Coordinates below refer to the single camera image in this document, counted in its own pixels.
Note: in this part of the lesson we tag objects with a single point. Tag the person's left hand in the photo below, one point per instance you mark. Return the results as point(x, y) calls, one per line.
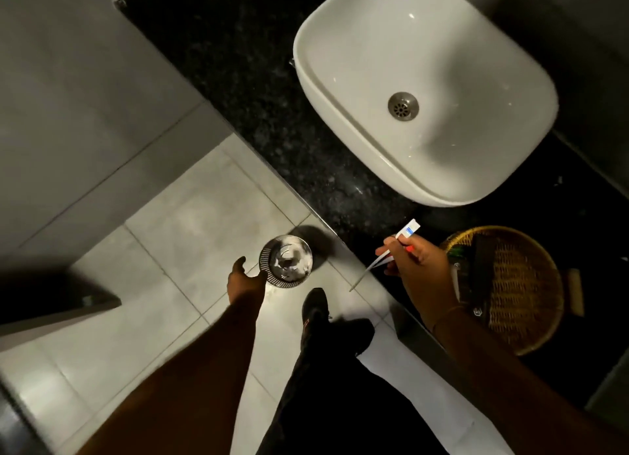
point(247, 290)

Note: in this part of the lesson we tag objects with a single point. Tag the person's right hand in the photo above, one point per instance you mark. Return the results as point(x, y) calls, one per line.
point(425, 277)

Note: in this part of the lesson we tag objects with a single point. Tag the person's right thumb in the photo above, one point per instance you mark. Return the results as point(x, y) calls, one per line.
point(410, 243)

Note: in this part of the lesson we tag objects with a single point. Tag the person's left fingers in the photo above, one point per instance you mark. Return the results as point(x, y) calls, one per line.
point(239, 265)

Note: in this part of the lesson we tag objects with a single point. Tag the white blue toothbrush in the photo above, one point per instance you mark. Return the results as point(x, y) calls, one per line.
point(409, 229)

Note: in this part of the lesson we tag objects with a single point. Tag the white orange toothbrush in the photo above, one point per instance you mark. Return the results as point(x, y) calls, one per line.
point(379, 263)

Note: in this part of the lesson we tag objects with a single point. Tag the person's right forearm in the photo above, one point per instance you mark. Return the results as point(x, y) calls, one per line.
point(516, 390)

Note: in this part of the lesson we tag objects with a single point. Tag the person's left forearm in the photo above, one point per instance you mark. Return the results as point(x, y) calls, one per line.
point(196, 386)

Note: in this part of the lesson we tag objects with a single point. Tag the perforated metal waste bin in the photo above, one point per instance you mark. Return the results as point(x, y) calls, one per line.
point(268, 263)

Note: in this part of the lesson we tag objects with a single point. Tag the green small item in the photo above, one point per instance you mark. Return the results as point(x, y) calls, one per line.
point(455, 252)

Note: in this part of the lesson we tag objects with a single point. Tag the crumpled white paper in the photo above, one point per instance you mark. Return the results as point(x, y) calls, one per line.
point(289, 262)

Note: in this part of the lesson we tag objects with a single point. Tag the white slim tube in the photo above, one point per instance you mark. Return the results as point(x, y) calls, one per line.
point(455, 282)

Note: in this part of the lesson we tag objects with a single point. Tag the black comb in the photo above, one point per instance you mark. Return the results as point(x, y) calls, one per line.
point(483, 277)

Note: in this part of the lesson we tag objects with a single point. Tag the black shoe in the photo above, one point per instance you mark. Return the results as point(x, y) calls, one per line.
point(314, 312)

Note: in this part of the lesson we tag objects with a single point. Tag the woven wicker basket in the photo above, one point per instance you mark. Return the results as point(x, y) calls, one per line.
point(526, 287)

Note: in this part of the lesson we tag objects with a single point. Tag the metal sink drain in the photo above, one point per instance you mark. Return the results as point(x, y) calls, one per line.
point(403, 106)

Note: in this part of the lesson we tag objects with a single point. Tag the black trousers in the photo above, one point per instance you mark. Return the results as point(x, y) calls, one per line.
point(339, 400)

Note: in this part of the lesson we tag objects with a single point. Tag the wooden block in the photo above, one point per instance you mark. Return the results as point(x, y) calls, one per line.
point(576, 292)

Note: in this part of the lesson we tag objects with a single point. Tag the white ceramic sink basin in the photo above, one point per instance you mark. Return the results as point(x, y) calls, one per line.
point(373, 61)

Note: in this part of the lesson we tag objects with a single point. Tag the dark door edge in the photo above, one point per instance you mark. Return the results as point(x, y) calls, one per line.
point(49, 295)

